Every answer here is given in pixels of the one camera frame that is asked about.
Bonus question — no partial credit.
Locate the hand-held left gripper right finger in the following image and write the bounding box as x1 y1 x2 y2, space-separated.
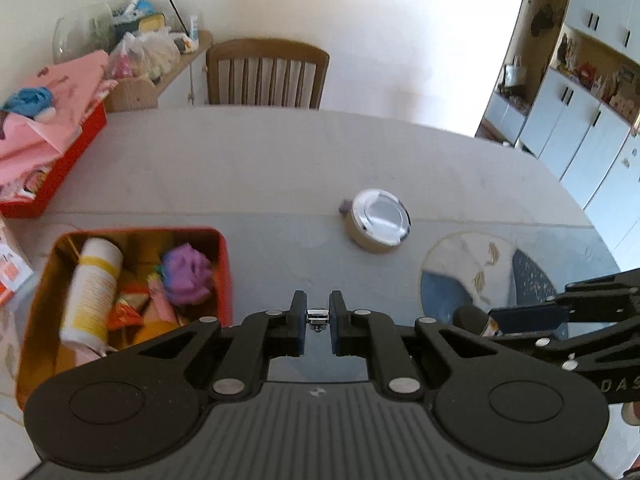
327 289 531 402

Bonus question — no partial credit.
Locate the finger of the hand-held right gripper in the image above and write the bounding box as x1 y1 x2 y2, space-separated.
481 327 640 377
487 267 640 334

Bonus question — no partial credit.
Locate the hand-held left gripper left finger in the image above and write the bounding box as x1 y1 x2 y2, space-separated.
107 289 308 402

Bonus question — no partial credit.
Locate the round blue patterned plate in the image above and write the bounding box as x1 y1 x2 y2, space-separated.
419 231 572 334

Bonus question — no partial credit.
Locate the small pink tube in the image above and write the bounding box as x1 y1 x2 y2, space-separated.
147 277 179 324

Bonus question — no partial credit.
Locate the red tin box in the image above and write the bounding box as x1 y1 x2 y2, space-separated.
15 226 235 411

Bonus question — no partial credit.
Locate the round lidded jar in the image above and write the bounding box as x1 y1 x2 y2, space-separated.
345 188 412 255

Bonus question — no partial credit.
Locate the orange snack packet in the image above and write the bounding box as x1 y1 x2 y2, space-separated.
107 285 152 332

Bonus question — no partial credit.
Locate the low pale cabinet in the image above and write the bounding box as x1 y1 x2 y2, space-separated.
479 89 532 147

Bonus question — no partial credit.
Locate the white wardrobe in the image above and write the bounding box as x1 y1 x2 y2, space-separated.
515 0 640 261

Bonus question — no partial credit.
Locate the white lotion bottle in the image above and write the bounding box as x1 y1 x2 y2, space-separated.
59 237 125 347

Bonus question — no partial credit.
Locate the white bag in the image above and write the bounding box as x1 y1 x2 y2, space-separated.
502 55 527 89

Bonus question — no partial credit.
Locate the wooden chair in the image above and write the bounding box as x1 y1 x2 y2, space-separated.
206 37 330 111

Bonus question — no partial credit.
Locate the white sideboard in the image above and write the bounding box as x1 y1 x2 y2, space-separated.
149 30 214 109

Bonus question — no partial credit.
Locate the large red box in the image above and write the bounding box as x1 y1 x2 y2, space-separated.
0 100 108 219

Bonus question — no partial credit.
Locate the orange and white carton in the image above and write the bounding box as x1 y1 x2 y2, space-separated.
0 212 35 307

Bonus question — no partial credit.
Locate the clear plastic bag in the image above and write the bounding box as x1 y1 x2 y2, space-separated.
107 27 182 82

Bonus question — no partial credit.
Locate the pink cloth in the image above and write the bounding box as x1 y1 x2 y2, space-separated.
0 51 111 201

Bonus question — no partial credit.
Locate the thin black stick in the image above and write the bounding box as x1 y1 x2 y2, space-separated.
164 0 190 37

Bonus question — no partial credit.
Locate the yellow box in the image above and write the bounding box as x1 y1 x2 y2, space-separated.
136 12 167 34

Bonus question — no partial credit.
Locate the blue plush toy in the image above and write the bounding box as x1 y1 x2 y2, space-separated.
2 86 56 122

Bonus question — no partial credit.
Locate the blue and white packet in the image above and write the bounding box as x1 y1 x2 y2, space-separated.
112 0 157 27

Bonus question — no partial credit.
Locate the glass vase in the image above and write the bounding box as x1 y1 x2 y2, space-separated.
52 2 117 67

